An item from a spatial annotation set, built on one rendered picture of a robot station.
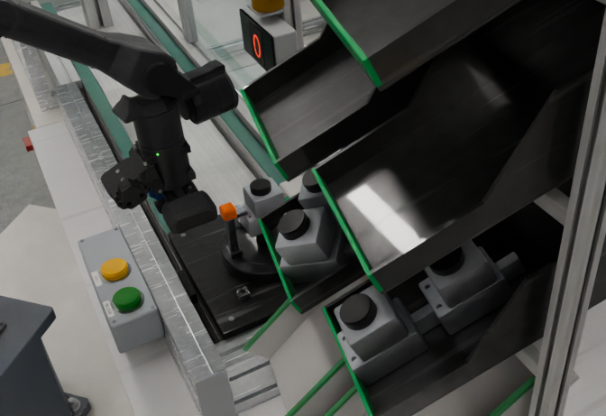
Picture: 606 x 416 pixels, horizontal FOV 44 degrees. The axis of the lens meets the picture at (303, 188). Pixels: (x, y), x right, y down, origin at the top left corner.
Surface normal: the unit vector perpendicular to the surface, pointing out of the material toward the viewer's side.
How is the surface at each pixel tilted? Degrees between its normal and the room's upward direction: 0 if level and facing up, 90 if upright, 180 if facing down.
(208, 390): 90
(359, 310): 25
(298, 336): 45
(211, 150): 0
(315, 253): 103
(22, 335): 0
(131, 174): 20
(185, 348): 0
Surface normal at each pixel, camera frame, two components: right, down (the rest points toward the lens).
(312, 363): -0.72, -0.40
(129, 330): 0.44, 0.52
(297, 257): -0.20, 0.76
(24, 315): -0.07, -0.79
